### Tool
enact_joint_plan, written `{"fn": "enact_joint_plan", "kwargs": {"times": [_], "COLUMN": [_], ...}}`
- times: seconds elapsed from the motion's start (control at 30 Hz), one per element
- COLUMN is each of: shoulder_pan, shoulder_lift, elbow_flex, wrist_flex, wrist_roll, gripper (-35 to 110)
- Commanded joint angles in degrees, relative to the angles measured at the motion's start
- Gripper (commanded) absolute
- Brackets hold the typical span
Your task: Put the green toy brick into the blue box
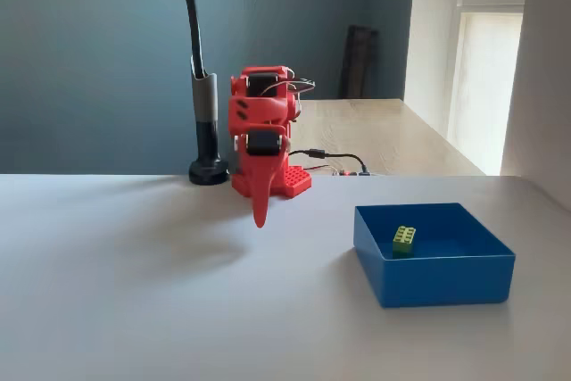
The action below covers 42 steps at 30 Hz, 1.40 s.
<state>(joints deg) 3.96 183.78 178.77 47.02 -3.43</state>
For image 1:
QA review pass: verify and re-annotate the dark board leaning on wall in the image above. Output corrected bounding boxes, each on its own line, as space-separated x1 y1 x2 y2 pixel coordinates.
338 23 379 100

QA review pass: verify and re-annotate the black gooseneck stand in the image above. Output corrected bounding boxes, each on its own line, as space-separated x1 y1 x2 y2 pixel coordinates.
177 0 230 186

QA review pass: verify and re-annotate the blue square tray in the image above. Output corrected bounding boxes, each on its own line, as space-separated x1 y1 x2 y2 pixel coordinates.
353 202 517 310

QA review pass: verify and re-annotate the light wooden desk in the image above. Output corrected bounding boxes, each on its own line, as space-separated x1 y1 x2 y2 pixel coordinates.
292 98 487 177

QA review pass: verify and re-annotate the grey servo wire loop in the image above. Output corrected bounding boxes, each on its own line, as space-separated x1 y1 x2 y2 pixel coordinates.
265 69 317 95

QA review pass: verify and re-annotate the small controller board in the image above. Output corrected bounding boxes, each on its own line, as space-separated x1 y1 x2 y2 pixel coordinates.
327 168 371 178

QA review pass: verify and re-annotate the black power cable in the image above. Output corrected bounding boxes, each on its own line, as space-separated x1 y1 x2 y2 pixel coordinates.
288 147 371 176

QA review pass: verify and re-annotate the green toy brick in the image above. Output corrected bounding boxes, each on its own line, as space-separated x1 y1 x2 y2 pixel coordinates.
392 225 418 260

